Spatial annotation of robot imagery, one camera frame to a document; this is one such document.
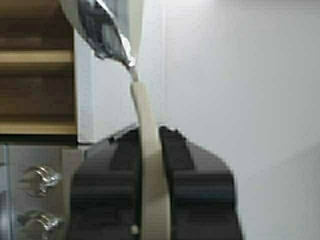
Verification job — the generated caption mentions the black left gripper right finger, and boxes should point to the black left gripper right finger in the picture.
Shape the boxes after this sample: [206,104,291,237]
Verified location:
[159,126,244,240]

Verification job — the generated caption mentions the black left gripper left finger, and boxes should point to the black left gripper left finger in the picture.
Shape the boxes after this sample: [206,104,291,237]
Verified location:
[66,124,141,240]

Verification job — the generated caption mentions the white frying pan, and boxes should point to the white frying pan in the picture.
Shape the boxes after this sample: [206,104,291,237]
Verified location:
[60,0,172,240]

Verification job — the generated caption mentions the left chrome stove knob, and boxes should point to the left chrome stove knob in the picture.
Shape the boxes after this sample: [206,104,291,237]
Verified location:
[18,165,63,198]

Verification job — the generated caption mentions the chrome stove knob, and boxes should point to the chrome stove knob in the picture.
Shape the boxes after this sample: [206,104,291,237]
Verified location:
[18,165,63,198]
[17,210,65,240]

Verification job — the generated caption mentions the middle chrome stove knob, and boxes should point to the middle chrome stove knob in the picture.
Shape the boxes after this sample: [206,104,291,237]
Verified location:
[17,210,65,240]

